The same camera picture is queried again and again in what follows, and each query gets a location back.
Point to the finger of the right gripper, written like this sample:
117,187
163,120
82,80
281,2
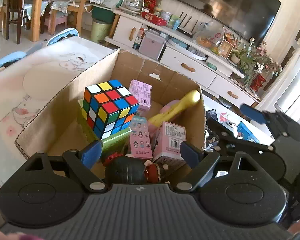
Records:
229,143
276,122

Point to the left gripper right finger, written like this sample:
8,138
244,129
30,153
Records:
202,165

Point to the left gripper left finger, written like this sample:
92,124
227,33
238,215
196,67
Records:
79,165

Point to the black starry small box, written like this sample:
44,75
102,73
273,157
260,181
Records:
212,138

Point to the dark haired figurine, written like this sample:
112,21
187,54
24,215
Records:
125,169

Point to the pink barcode toy box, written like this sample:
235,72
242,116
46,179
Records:
167,146

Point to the yellow plastic toy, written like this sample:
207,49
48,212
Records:
189,100

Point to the blue pink character box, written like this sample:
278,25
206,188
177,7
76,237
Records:
140,145

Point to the rubiks cube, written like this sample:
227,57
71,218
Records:
108,107

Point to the silver penguin toy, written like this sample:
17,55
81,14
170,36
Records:
226,122

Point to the blue medicine box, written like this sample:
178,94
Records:
244,133

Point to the person left hand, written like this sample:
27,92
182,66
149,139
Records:
18,236

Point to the cardboard box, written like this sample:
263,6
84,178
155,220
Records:
56,130

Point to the red candle stand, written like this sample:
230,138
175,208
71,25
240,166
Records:
257,83

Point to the green milk carton box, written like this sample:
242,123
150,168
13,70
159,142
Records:
114,143

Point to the potted flower plant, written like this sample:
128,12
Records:
254,60

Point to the white tv cabinet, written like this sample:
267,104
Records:
215,75

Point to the plastic bag with food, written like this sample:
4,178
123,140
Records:
209,35

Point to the black wifi router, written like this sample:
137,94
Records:
188,25

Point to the black television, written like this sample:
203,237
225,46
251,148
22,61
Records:
247,18

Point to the pink storage box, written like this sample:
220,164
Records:
152,45

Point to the green trash bin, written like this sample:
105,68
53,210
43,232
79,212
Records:
99,31

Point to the red snack package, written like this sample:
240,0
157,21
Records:
154,19

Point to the wooden chair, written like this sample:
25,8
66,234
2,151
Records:
72,5

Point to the glass teapot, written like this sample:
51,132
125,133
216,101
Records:
133,6

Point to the wooden picture frame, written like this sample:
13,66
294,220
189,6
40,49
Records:
225,49

